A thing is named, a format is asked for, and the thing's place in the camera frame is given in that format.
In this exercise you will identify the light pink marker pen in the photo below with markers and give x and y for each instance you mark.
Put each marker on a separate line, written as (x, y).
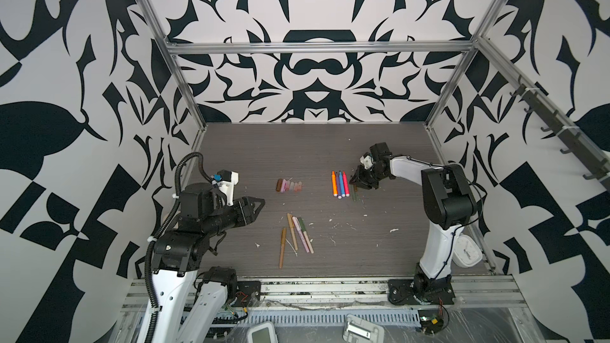
(303, 239)

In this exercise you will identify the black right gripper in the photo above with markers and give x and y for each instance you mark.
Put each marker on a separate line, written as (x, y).
(359, 179)

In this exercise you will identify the tan marker pen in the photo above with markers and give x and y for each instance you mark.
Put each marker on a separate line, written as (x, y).
(292, 232)

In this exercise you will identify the small electronics board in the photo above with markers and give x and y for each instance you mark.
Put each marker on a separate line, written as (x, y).
(433, 322)

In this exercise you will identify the purple marker pen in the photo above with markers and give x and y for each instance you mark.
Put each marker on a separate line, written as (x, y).
(337, 184)

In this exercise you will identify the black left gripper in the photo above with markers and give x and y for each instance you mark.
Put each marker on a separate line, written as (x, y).
(241, 209)

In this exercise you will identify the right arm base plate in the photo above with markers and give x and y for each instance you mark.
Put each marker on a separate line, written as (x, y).
(421, 291)

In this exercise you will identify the brown marker pen far left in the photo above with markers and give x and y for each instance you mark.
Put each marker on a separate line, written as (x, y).
(283, 244)

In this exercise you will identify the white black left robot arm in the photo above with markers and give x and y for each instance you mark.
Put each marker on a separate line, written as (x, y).
(183, 301)

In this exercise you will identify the blue marker pen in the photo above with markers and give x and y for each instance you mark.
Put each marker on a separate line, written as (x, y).
(341, 187)

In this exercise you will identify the orange marker pen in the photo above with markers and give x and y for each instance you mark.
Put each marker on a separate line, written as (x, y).
(334, 184)

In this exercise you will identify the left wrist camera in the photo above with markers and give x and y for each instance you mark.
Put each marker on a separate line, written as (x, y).
(226, 182)

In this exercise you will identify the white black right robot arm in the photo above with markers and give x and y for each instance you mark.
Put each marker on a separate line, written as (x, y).
(448, 204)

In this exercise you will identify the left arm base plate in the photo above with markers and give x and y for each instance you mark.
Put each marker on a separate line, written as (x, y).
(247, 294)

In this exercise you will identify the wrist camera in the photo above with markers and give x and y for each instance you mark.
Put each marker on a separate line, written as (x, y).
(226, 182)
(367, 161)

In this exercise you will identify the white handheld device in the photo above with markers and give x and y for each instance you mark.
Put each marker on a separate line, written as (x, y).
(262, 333)

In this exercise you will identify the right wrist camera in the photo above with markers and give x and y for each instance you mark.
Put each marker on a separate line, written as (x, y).
(367, 161)

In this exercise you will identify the silver metal bracket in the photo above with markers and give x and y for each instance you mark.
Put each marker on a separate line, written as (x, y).
(358, 330)

